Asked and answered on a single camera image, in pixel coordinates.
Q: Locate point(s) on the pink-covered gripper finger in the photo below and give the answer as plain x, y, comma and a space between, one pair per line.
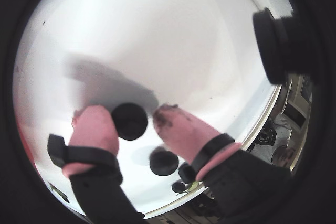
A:
189, 134
92, 134

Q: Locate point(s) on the dark blueberry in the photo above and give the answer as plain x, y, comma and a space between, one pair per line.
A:
64, 198
178, 187
130, 121
164, 163

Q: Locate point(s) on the oval green leaf with stem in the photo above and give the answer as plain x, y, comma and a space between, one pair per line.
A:
193, 186

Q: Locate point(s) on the large dark green leaf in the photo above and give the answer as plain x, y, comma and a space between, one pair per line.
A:
53, 187

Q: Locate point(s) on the black fisheye camera lens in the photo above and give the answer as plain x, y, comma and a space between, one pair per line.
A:
273, 45

